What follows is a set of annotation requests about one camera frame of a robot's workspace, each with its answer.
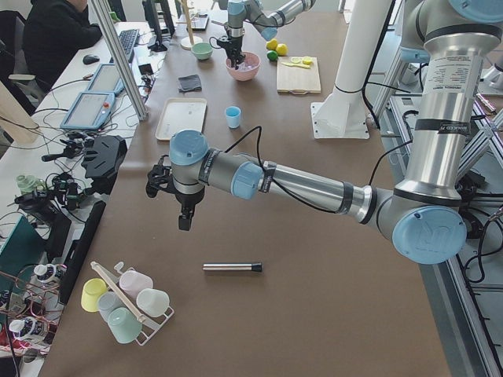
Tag yellow lemon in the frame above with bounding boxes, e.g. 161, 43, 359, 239
275, 43, 288, 57
266, 38, 278, 50

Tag black computer mouse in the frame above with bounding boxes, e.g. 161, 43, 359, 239
83, 54, 100, 65

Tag steel muddler black tip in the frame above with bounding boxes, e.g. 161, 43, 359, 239
202, 262, 263, 273

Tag white plastic cup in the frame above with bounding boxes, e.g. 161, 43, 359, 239
136, 288, 170, 317

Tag black keyboard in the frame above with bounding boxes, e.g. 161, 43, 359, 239
119, 29, 140, 63

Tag cream rabbit serving tray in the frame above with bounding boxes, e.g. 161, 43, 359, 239
155, 97, 207, 141

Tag person in black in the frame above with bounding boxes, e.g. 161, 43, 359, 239
23, 0, 102, 92

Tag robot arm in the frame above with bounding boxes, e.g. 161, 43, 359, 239
217, 0, 315, 69
146, 1, 502, 264

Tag aluminium frame post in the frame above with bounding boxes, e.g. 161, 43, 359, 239
89, 0, 148, 121

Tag green ceramic bowl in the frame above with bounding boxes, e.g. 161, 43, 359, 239
191, 42, 213, 60

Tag grey folded cloth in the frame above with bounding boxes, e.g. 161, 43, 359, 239
178, 74, 202, 93

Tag pink bowl of ice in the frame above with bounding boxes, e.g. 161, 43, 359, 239
226, 51, 261, 82

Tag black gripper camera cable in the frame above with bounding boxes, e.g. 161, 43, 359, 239
226, 125, 413, 215

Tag white wire cup rack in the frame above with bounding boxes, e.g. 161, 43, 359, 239
90, 262, 175, 346

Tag wooden cup tree stand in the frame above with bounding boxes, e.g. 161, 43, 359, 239
178, 0, 203, 50

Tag pink plastic cup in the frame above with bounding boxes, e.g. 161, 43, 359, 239
119, 270, 153, 300

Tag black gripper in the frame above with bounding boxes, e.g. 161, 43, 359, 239
209, 35, 246, 69
145, 155, 204, 230

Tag green plastic cup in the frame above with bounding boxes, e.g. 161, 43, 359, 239
107, 307, 142, 344

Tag green lime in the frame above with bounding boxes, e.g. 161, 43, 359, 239
266, 50, 278, 61

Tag yellow plastic cup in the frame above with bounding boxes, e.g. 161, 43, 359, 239
81, 278, 108, 313

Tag small blue plastic cup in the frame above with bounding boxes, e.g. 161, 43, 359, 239
225, 106, 241, 129

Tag yellow plastic knife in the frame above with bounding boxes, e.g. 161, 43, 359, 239
281, 61, 310, 69

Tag grey plastic cup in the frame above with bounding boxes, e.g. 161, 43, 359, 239
97, 291, 123, 322

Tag blue teach pendant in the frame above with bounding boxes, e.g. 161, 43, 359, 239
60, 91, 116, 130
87, 64, 124, 95

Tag wooden cutting board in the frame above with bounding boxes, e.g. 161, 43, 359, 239
277, 57, 321, 94

